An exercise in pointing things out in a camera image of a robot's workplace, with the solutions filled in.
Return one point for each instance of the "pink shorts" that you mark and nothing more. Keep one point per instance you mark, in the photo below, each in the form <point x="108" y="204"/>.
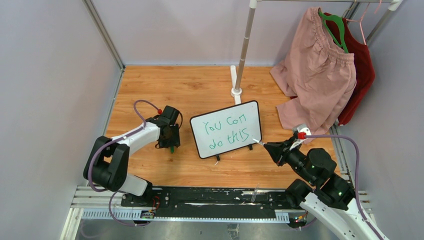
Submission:
<point x="317" y="76"/>

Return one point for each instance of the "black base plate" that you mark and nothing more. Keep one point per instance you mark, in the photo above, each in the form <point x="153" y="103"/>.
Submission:
<point x="217" y="203"/>

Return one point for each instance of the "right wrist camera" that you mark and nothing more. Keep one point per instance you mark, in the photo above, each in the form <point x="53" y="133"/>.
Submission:
<point x="300" y="133"/>

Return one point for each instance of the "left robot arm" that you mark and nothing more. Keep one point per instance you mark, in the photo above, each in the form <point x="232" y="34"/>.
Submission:
<point x="107" y="166"/>

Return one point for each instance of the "clear plastic tube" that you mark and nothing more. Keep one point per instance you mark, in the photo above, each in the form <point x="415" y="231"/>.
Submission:
<point x="254" y="193"/>

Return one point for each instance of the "red garment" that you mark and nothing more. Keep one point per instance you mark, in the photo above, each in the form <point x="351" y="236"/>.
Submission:
<point x="359" y="76"/>

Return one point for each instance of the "pink hanger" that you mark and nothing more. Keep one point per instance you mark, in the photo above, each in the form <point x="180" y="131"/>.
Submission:
<point x="361" y="19"/>

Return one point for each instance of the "green whiteboard marker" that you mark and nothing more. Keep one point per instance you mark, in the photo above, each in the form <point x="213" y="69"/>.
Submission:
<point x="258" y="141"/>

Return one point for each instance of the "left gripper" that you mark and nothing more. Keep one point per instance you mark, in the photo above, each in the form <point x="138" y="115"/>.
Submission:
<point x="175" y="141"/>

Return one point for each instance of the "clothes rack pole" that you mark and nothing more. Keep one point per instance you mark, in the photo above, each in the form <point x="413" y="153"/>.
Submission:
<point x="246" y="38"/>

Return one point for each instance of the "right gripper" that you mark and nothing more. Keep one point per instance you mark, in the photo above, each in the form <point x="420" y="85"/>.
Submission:
<point x="279" y="150"/>

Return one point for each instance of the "white whiteboard black frame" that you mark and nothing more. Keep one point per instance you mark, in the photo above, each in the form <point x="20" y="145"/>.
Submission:
<point x="227" y="129"/>

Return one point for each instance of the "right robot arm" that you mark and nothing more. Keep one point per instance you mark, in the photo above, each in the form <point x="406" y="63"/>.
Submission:
<point x="323" y="193"/>

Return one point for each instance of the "white rack foot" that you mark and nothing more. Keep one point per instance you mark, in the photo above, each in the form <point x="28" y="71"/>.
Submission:
<point x="235" y="92"/>

